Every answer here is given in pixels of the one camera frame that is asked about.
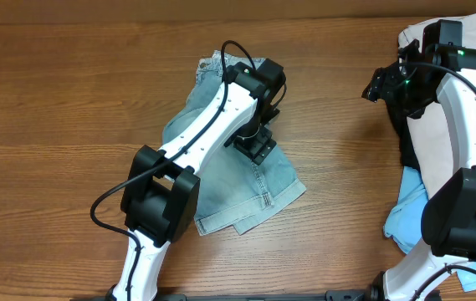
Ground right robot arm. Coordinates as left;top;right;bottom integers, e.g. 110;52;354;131
362;19;476;300

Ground light blue denim shorts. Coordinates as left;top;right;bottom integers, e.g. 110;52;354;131
162;50;306;236

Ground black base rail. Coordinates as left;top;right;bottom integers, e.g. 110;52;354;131
69;288;443;301

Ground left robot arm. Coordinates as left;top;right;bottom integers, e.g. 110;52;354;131
105;59;286;300

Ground beige shorts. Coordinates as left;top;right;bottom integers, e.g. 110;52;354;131
407;13;476;196

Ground sky blue garment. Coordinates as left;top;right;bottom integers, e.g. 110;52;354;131
383;146;476;292

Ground black garment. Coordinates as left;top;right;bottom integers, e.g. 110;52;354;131
386;105;420;171

